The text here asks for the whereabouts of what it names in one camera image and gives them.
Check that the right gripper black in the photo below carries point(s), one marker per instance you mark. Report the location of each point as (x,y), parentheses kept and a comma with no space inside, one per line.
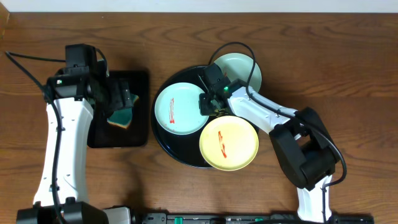
(204,108)

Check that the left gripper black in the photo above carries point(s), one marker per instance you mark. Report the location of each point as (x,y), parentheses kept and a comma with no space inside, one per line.
(123,96)

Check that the green yellow sponge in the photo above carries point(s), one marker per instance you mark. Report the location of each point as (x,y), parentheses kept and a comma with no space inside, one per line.
(122,118)

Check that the light blue plate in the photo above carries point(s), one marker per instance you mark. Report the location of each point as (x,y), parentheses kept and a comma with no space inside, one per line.
(177,109)

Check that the yellow plate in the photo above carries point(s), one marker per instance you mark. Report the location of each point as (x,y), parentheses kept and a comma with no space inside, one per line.
(229,143)

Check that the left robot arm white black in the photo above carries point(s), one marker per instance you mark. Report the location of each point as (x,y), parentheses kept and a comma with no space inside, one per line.
(62,194)

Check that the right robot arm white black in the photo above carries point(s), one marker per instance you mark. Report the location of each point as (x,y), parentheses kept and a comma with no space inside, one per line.
(305,151)

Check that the black rectangular tray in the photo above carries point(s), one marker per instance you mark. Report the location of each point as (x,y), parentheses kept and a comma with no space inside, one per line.
(102,134)

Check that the black round tray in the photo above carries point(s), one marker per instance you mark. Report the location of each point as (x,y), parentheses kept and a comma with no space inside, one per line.
(183,148)

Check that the pale green plate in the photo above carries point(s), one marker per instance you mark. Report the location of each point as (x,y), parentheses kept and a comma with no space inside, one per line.
(238,66)

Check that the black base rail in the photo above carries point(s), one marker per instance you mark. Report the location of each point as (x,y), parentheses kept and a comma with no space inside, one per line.
(248,218)

